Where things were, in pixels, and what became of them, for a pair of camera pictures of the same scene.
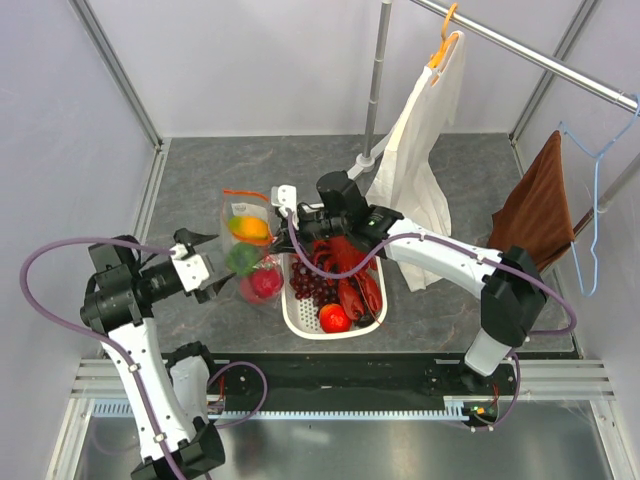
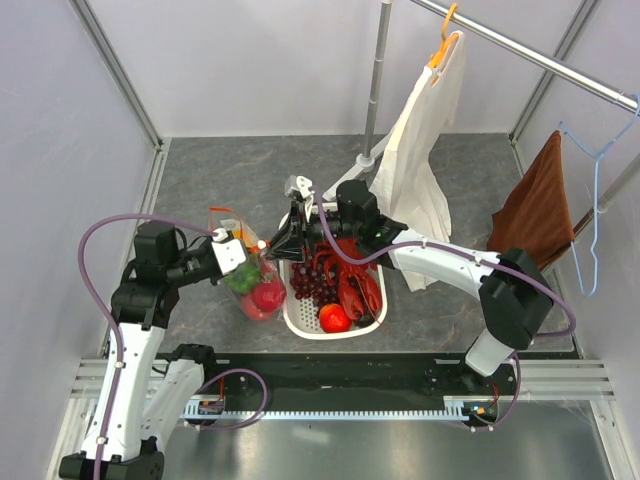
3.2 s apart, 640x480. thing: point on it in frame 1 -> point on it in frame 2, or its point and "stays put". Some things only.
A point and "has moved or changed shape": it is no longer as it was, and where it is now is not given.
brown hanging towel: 538,213 stays put
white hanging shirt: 410,179 stays put
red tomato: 334,318 stays put
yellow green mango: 249,226 -> 245,236
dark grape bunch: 307,284 stays put
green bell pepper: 241,257 has moved or changed shape
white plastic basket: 301,315 stays put
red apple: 261,284 -> 267,298
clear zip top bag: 249,246 has moved or changed shape
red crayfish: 361,293 stays put
